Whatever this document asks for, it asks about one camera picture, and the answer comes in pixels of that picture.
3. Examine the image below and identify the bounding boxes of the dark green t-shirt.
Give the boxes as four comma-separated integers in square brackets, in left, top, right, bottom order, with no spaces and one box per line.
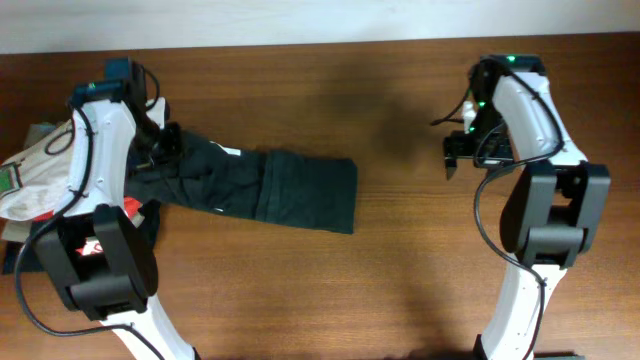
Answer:
[124,132,358,235]

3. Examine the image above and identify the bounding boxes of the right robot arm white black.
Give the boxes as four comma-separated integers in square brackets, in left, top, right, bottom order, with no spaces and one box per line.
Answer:
[443,54,611,360]

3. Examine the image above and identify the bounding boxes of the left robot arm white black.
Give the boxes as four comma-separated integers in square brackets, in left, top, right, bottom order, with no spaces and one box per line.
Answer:
[27,80,199,359]

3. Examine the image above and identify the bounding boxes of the black folded garment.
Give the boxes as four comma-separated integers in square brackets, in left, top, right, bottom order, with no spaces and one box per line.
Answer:
[1,200,161,275]

